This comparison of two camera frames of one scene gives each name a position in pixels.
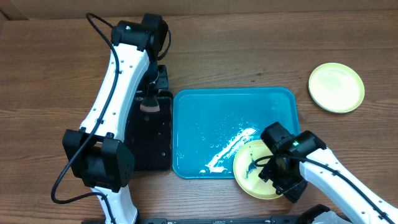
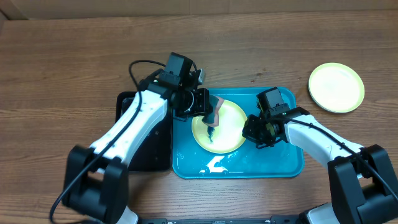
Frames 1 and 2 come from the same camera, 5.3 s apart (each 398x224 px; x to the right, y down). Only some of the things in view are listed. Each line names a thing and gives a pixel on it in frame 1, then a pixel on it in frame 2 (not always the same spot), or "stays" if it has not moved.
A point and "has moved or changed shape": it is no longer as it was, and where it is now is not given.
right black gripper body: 288,180 -> 259,132
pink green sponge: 150,104 has moved or changed shape
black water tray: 150,134 stays
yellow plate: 246,172 -> 227,135
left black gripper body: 158,80 -> 194,103
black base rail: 273,220 stays
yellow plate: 336,88 stays
